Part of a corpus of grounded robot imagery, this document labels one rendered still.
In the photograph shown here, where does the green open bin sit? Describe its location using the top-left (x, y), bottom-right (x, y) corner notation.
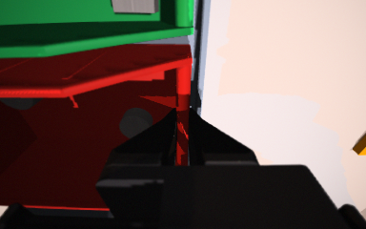
top-left (0, 0), bottom-right (194, 58)

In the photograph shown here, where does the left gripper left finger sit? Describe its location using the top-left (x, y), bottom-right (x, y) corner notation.
top-left (104, 108), bottom-right (177, 167)

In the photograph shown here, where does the dark grey shelf rack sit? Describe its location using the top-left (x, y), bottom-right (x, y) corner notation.
top-left (25, 0), bottom-right (211, 218)

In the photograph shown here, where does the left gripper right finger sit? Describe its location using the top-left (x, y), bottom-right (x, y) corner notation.
top-left (188, 108), bottom-right (260, 165)

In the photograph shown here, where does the red bin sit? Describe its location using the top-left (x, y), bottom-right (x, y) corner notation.
top-left (0, 44), bottom-right (192, 211)

